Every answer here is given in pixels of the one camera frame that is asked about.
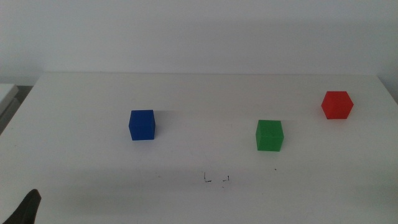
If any red cube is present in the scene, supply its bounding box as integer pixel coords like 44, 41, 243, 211
321, 90, 354, 120

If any blue cube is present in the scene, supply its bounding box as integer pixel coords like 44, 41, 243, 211
128, 109, 156, 141

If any green cube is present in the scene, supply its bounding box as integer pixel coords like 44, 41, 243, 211
255, 119, 285, 152

